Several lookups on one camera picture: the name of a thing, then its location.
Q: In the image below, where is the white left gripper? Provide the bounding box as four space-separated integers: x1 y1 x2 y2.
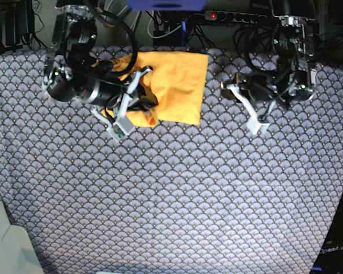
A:
220 82 276 135

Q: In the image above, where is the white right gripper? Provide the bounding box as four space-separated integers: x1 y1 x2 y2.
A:
91 66 158 142

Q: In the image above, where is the yellow T-shirt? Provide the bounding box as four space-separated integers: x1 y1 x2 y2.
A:
93 51 209 128

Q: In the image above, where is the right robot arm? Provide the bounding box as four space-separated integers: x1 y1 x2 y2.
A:
42 1 158 142

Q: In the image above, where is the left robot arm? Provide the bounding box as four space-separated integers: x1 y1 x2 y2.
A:
220 1 317 135

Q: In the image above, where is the blue box overhead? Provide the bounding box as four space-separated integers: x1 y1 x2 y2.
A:
127 0 207 11

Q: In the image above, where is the blue fan-pattern tablecloth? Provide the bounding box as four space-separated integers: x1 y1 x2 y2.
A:
0 49 343 273

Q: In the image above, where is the black OpenArm box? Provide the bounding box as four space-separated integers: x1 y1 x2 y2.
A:
310 194 343 273

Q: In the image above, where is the grey white furniture corner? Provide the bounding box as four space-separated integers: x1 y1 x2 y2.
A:
0 197 43 273

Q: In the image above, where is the black cable bundle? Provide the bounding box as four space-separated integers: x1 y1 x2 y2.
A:
102 0 275 52

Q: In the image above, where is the black power strip red switch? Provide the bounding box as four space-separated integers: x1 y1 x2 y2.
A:
203 10 267 23

